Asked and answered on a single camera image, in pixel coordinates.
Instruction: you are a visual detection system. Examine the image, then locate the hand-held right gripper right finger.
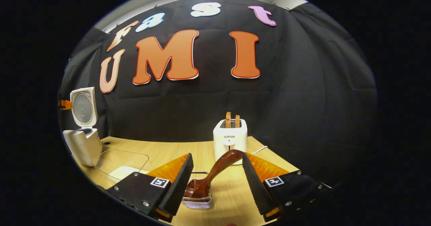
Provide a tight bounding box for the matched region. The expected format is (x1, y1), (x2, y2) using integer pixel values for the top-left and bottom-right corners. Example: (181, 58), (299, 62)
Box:
(242, 153), (332, 223)

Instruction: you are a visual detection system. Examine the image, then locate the white toaster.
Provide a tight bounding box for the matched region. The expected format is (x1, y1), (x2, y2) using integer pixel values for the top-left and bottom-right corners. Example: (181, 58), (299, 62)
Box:
(213, 119), (248, 166)

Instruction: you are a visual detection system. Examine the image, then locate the brown wooden spoon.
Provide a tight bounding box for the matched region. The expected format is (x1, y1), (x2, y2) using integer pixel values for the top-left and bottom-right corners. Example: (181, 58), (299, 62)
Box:
(184, 149), (243, 199)

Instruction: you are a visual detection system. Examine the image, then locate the black backdrop cloth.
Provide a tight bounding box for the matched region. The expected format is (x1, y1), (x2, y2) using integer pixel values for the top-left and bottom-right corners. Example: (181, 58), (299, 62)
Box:
(58, 0), (377, 189)

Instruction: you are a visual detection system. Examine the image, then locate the metal wire chopstick holder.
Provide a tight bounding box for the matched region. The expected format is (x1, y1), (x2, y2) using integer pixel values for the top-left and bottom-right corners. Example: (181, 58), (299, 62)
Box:
(181, 171), (214, 209)

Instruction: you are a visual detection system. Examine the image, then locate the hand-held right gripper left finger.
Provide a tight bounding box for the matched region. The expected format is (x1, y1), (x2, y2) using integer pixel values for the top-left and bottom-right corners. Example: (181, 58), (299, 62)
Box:
(107, 153), (195, 224)

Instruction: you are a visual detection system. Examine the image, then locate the clear plastic container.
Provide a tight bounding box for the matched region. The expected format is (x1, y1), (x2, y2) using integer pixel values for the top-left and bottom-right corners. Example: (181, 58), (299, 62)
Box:
(92, 149), (149, 181)

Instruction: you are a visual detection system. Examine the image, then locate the white rice cooker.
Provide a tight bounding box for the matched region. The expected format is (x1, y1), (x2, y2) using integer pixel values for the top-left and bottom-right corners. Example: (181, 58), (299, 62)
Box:
(63, 87), (103, 167)

